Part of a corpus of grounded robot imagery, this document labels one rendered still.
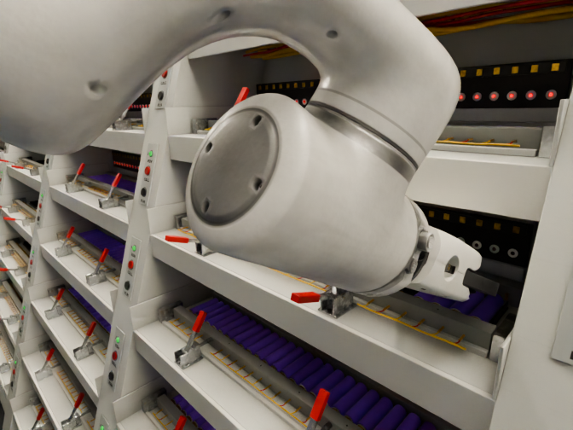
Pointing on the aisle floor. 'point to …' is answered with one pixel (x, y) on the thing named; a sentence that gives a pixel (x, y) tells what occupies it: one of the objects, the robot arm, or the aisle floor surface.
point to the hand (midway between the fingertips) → (441, 277)
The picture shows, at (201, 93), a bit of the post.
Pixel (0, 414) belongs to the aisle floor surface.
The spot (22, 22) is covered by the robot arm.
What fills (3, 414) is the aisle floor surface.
